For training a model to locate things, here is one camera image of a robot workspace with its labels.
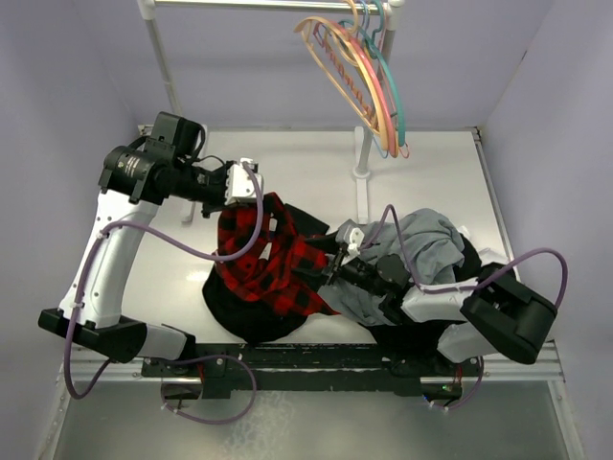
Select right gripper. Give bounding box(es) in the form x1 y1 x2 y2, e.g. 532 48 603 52
289 229 388 297

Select red black plaid shirt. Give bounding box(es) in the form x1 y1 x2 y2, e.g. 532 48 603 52
216 193 336 316

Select cream plastic hanger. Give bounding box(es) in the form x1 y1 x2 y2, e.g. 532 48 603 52
294 1 374 125

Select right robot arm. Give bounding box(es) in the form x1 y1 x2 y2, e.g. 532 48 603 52
318 254 561 375

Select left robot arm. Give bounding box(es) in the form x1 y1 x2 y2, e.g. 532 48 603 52
38 112 230 376

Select grey shirt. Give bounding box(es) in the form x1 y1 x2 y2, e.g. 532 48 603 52
317 208 465 327

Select yellow plastic hanger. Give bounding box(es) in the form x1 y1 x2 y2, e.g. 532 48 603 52
313 20 400 158

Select pink plastic hanger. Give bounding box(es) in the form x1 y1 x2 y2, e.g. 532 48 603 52
294 1 410 158

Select teal plastic hanger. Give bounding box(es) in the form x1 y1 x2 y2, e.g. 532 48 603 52
359 1 408 157

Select black garment right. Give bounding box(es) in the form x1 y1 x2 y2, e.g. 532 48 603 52
365 228 485 355

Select black garment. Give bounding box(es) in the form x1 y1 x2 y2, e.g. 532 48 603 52
365 228 485 355
202 203 329 345

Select white clothes rack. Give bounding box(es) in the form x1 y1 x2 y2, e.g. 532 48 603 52
135 0 411 226

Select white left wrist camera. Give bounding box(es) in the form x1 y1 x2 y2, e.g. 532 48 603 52
225 157 263 205

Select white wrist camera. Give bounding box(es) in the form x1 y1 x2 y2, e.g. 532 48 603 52
225 157 263 205
335 219 365 257

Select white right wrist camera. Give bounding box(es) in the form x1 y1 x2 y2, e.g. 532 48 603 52
335 219 365 257

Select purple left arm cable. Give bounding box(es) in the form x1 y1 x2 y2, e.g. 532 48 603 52
63 160 265 426

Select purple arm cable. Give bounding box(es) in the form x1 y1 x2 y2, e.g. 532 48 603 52
63 160 265 426
359 204 569 413

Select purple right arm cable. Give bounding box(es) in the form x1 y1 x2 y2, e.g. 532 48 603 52
359 204 569 413

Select aluminium front rail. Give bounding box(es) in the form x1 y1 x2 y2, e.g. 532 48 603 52
71 343 563 389

